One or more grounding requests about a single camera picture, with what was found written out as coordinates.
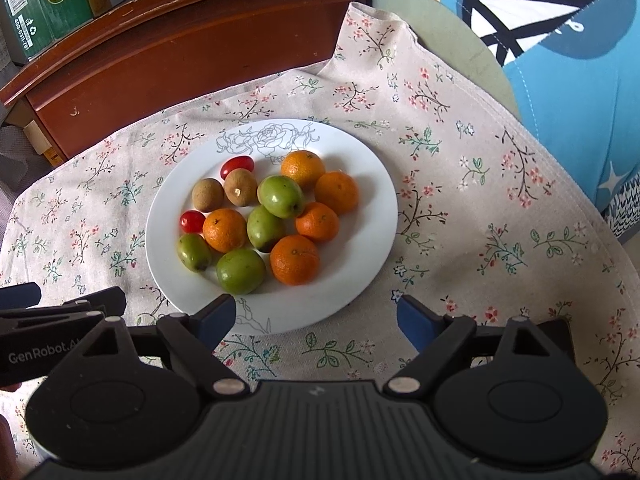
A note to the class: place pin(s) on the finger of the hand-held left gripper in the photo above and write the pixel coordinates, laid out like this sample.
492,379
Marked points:
20,296
112,302

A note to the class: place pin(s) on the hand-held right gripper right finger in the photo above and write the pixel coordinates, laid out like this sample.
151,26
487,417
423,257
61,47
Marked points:
417,320

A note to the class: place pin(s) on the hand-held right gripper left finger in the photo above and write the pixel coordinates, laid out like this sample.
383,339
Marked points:
217,317

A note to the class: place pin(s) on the green jujube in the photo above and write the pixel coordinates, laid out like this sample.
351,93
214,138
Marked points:
265,230
194,252
240,271
281,196

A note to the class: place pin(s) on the orange tangerine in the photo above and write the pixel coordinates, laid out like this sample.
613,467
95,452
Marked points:
294,259
225,230
302,168
337,192
317,221

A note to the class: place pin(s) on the red cherry tomato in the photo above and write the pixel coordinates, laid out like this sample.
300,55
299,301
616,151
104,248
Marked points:
192,221
237,164

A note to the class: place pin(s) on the white plate with rose drawing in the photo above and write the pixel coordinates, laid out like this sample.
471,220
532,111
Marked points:
350,240

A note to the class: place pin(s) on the brown kiwi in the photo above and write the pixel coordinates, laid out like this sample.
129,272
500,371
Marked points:
207,195
240,186

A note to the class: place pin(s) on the floral tablecloth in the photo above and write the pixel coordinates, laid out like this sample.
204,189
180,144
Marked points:
475,210

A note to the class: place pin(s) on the grey checked cloth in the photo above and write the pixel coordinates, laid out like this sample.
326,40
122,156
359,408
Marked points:
15,170

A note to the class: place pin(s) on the black smartphone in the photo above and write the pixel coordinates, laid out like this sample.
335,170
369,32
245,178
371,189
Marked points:
560,340

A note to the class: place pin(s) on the brown cardboard box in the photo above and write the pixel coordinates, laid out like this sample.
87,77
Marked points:
45,142

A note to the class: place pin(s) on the blue houndstooth blanket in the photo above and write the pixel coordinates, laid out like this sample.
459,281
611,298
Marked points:
625,210

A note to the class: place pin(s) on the brown wooden cabinet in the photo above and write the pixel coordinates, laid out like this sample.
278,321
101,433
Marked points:
200,60

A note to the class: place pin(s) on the olive green seat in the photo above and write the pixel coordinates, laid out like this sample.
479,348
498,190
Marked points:
440,50

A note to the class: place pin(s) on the blue printed cushion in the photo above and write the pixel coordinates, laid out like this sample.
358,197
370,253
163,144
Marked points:
575,85

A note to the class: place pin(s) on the green cardboard box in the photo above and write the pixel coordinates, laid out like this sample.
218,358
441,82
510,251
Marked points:
45,5

